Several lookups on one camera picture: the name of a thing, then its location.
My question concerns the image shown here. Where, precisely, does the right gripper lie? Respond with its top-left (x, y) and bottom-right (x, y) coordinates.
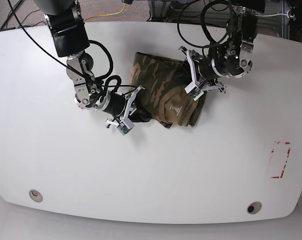
top-left (104, 85), bottom-right (153, 128)

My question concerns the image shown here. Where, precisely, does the camouflage t-shirt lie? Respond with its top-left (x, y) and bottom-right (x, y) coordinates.
top-left (130, 52), bottom-right (206, 129)

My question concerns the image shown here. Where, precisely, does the white cable on floor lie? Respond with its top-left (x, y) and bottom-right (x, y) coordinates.
top-left (255, 10), bottom-right (291, 18)

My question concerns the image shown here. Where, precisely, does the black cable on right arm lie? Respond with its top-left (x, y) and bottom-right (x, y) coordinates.
top-left (7, 0), bottom-right (136, 96)

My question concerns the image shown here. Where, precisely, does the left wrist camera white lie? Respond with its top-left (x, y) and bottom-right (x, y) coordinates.
top-left (185, 82), bottom-right (204, 101)

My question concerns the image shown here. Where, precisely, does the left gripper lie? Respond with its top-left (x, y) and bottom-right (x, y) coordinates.
top-left (179, 46), bottom-right (227, 93)

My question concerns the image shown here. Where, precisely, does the table cable grommet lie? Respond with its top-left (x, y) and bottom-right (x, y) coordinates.
top-left (29, 189), bottom-right (43, 203)
top-left (247, 201), bottom-right (262, 215)

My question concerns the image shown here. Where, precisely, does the aluminium frame rail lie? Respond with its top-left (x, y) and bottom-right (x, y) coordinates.
top-left (279, 0), bottom-right (291, 40)

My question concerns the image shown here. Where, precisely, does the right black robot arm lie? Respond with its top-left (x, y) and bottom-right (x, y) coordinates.
top-left (35, 0), bottom-right (151, 133)

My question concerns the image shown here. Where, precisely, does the yellow cable on floor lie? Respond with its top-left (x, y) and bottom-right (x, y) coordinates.
top-left (83, 1), bottom-right (128, 22)

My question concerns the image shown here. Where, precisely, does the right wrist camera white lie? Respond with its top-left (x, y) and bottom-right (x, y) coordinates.
top-left (116, 119), bottom-right (135, 136)

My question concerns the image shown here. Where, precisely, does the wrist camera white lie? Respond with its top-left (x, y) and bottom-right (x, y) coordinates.
top-left (116, 119), bottom-right (135, 136)
top-left (185, 82), bottom-right (204, 101)

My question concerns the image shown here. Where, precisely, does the right table cable grommet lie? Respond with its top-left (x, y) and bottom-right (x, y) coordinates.
top-left (247, 201), bottom-right (262, 215)

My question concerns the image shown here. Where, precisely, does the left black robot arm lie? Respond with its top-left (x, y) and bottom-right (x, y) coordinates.
top-left (179, 0), bottom-right (266, 100)

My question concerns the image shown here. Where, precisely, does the left table cable grommet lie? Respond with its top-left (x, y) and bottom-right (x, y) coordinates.
top-left (29, 189), bottom-right (43, 203)

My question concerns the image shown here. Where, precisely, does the red tape rectangle marking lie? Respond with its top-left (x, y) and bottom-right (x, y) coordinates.
top-left (266, 141), bottom-right (292, 179)

